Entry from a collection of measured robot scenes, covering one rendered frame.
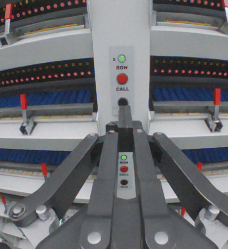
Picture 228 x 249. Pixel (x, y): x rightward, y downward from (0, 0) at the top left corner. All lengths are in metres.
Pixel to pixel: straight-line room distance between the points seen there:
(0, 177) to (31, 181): 0.13
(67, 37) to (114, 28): 0.08
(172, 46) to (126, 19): 0.09
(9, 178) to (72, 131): 0.34
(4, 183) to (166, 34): 0.62
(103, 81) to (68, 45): 0.09
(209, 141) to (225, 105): 0.11
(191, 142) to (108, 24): 0.28
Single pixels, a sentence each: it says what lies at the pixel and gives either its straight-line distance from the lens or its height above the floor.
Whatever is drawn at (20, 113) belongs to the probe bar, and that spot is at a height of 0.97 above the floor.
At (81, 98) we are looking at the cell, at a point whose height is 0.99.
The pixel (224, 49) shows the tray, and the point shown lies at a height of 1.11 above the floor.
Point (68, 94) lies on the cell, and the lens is 0.43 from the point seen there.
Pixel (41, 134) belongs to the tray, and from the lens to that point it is 0.36.
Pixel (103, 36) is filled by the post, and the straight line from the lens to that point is 0.27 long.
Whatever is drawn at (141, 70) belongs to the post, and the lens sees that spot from 0.27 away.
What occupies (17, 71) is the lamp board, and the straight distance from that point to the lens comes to 0.53.
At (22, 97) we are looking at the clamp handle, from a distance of 0.38.
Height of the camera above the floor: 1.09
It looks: 25 degrees down
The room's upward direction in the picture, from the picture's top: 3 degrees counter-clockwise
